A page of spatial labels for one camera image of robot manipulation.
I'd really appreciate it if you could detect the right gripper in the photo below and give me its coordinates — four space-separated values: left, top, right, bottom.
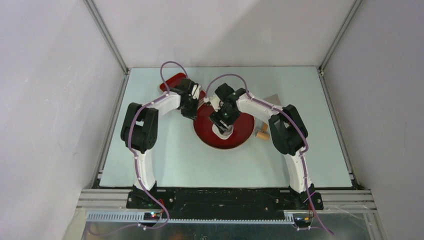
208 103 240 135

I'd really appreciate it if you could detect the round red plate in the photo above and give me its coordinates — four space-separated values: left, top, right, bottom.
193 104 255 150

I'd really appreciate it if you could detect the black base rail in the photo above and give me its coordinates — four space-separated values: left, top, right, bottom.
126 186 324 221

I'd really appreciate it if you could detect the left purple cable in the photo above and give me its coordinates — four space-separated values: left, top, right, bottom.
86 60 191 237

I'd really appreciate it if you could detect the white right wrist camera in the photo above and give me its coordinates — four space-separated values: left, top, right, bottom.
203 94 222 112

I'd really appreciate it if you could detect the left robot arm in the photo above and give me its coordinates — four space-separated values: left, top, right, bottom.
120 78 202 208

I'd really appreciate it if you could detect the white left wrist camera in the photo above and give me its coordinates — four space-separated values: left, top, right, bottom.
191 84 202 100

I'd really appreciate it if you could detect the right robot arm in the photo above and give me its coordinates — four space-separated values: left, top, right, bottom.
203 83 312 209

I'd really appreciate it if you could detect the rectangular red tray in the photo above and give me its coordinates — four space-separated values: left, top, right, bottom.
159 72 205 101

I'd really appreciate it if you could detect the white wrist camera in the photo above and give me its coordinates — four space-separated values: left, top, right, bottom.
203 94 222 112
191 84 202 100

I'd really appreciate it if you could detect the purple cable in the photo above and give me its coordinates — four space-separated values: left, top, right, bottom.
86 60 191 237
204 73 334 235

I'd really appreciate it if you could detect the wooden dough roller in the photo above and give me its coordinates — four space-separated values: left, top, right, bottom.
255 122 271 141

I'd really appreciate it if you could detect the white dough ball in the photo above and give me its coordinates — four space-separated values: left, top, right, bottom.
212 124 234 140

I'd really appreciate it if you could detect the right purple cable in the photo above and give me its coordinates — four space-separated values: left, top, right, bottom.
204 73 334 235

